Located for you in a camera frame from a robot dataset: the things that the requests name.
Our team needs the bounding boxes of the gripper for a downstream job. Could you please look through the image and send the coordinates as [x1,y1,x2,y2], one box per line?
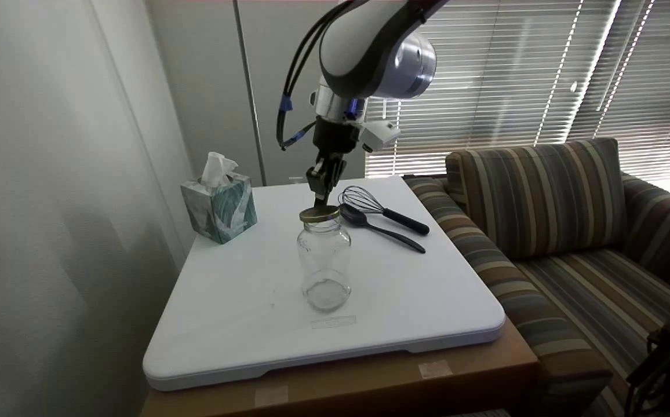
[306,118,362,209]

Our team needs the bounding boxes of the gold metal jar lid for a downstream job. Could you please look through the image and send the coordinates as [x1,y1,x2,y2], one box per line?
[299,206,341,224]

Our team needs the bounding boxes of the black plastic spoon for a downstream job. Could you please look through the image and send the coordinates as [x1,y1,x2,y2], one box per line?
[340,204,427,254]

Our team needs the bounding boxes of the clear glass jar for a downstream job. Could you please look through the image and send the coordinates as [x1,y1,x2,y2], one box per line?
[297,218,352,313]

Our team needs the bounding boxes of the teal patterned tissue box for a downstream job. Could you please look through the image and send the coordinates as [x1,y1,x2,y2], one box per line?
[180,152,258,245]

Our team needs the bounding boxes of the white window blinds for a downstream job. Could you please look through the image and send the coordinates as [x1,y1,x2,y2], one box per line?
[364,0,670,181]

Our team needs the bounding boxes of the brown wooden table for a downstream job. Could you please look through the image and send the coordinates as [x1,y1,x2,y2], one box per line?
[140,317,542,417]

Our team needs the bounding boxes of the striped armchair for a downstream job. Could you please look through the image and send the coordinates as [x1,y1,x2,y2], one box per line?
[403,137,670,417]

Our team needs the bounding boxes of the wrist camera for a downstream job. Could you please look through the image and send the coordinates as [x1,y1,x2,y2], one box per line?
[363,119,401,153]

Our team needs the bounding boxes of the black handled wire whisk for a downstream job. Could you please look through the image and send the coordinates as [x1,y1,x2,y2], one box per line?
[338,185,431,236]

